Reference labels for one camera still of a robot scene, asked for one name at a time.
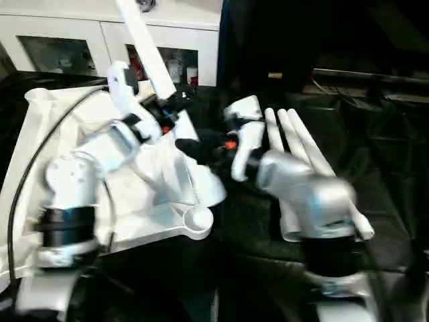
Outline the white plastic table leg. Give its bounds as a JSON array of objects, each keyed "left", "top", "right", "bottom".
[
  {"left": 277, "top": 107, "right": 316, "bottom": 168},
  {"left": 263, "top": 107, "right": 300, "bottom": 244},
  {"left": 115, "top": 0, "right": 202, "bottom": 145},
  {"left": 288, "top": 109, "right": 376, "bottom": 241}
]

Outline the red carton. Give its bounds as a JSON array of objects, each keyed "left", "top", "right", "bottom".
[{"left": 133, "top": 57, "right": 145, "bottom": 81}]

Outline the shiny dark bundle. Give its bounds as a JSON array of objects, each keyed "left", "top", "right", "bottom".
[{"left": 137, "top": 0, "right": 159, "bottom": 13}]

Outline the white cabinet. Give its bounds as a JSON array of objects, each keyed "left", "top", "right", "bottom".
[{"left": 0, "top": 0, "right": 223, "bottom": 89}]

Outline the grey metal bar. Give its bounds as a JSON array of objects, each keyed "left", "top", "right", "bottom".
[{"left": 314, "top": 67, "right": 429, "bottom": 87}]

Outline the black plastic mat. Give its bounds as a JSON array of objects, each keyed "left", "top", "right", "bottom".
[{"left": 0, "top": 70, "right": 429, "bottom": 322}]

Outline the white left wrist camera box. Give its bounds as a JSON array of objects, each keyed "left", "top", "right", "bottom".
[{"left": 106, "top": 62, "right": 141, "bottom": 125}]

